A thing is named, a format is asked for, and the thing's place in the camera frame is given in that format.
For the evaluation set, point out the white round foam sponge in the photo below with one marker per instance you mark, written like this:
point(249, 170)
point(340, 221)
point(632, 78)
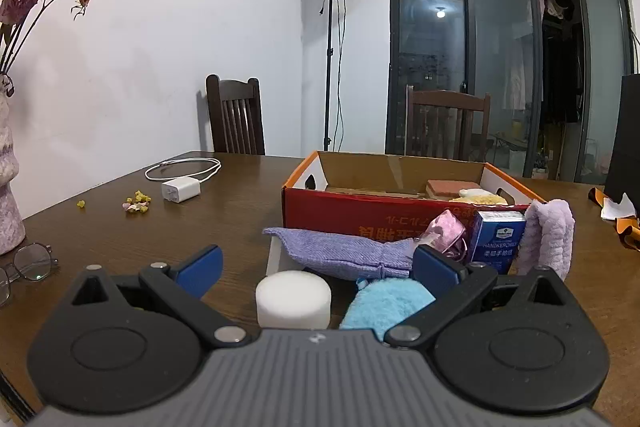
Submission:
point(292, 299)

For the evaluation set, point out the white charger plug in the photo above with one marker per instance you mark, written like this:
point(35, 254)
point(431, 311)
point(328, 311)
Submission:
point(180, 190)

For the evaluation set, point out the purple woven cloth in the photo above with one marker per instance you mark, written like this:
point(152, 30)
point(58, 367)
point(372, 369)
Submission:
point(345, 249)

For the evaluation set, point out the blue tissue box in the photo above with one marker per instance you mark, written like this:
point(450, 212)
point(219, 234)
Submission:
point(495, 239)

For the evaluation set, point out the orange white torn packaging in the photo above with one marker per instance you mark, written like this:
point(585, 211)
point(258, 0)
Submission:
point(630, 234)

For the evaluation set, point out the red orange cardboard box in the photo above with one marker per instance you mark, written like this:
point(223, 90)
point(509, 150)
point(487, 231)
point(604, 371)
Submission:
point(350, 214)

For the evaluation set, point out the pink plastic item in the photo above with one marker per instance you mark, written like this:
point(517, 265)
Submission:
point(445, 229)

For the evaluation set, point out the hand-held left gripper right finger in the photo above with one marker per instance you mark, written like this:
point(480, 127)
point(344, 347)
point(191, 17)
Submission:
point(434, 269)

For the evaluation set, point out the white crumpled paper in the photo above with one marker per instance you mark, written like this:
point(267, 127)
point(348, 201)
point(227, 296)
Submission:
point(615, 209)

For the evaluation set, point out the hanging clothes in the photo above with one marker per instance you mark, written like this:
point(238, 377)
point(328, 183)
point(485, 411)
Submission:
point(560, 72)

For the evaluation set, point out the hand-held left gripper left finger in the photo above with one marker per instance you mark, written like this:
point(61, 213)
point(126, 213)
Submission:
point(201, 264)

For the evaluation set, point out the light blue fluffy towel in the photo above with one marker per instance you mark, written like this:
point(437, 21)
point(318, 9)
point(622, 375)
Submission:
point(385, 307)

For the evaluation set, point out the black flat panel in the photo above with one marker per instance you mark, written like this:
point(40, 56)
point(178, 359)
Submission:
point(625, 137)

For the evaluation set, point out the dark wooden chair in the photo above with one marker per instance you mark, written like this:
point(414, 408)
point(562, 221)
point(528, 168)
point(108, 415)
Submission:
point(445, 99)
point(235, 117)

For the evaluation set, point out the eyeglasses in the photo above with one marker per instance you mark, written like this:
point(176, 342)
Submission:
point(32, 264)

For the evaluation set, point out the sliding glass door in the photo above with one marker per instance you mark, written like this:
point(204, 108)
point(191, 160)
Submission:
point(435, 57)

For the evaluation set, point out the purple fluffy towel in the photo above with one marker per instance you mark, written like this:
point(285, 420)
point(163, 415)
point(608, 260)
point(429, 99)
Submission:
point(550, 232)

